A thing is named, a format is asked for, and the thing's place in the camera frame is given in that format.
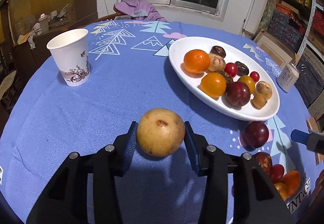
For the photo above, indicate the shelf with fabric boxes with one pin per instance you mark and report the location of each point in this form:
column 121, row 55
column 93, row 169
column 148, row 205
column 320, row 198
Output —
column 296, row 27

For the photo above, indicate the small yellow orange tomato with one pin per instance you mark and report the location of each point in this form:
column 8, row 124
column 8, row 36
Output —
column 249, row 82

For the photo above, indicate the white paper cup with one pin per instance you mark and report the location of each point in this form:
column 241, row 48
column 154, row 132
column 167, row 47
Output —
column 70, row 53

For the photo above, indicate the white beverage can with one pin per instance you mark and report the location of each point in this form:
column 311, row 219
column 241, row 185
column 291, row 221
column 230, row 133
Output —
column 288, row 77

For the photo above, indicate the tan bumpy fruit left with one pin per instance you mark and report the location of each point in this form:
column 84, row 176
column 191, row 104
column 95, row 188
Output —
column 263, row 88

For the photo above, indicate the small dark mangosteen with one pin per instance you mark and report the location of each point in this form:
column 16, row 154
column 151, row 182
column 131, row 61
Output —
column 218, row 50

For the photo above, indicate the dark brown mangosteen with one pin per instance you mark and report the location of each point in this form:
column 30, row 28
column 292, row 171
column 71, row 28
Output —
column 242, row 69

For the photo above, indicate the large orange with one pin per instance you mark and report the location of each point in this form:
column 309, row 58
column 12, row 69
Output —
column 196, row 61

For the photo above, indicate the tan bumpy fruit right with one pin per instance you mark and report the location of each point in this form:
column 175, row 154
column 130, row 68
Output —
column 259, row 101

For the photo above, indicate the yellow potato like fruit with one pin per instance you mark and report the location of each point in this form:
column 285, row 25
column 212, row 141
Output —
column 160, row 132

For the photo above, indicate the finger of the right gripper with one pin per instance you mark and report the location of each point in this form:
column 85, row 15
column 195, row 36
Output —
column 314, row 141

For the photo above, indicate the orange fruit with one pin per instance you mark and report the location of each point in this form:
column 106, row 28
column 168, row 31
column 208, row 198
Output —
column 292, row 181

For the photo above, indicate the dark red plum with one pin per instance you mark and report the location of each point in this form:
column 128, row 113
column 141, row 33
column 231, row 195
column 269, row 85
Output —
column 237, row 94
column 256, row 134

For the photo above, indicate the white oval plate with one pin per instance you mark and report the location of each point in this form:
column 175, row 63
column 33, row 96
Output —
column 177, row 52

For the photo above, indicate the red cherry tomato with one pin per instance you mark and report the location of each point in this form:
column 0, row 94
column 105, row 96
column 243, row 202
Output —
column 255, row 76

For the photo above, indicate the purple cloth on chair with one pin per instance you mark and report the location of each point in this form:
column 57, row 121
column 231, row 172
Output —
column 139, row 10

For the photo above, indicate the blue patterned tablecloth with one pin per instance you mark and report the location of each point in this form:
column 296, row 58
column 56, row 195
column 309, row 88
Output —
column 50, row 120

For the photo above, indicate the wooden cabinet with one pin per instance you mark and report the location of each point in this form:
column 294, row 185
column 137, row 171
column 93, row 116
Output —
column 29, row 24

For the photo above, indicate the wooden chair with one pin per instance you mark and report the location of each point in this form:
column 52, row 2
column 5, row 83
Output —
column 116, row 14

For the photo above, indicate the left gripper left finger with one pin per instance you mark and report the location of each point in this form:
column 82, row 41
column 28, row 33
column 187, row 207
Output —
column 64, row 198

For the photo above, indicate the striped yellow apple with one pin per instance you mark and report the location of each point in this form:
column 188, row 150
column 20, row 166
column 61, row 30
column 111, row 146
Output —
column 217, row 63

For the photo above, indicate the dark striped fruit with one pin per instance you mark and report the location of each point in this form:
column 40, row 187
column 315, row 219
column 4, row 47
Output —
column 226, row 76
column 264, row 160

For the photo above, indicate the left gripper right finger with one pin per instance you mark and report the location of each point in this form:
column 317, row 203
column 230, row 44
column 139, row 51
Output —
column 255, row 198

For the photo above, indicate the tan bumpy fruit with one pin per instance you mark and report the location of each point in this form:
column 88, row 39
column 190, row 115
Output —
column 263, row 88
column 259, row 101

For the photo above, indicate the dark striped fruit lower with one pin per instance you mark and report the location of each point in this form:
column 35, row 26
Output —
column 264, row 160

